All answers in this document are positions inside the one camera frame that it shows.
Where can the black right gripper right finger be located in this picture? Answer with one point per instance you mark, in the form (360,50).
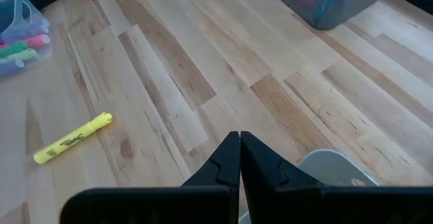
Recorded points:
(321,207)

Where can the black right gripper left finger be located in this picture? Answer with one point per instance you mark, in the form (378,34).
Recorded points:
(152,207)

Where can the white plastic bin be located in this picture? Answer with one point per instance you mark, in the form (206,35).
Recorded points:
(331,166)

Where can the yellow highlighter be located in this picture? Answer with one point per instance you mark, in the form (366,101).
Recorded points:
(71,139)

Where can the pale green highlighter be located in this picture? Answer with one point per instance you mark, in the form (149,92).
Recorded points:
(23,55)

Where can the purple highlighter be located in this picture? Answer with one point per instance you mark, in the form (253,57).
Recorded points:
(10,67)
(30,32)

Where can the grey translucent plastic bin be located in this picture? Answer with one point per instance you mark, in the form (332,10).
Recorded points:
(331,11)

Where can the clear plastic bin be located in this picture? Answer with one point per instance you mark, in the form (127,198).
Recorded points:
(13,0)

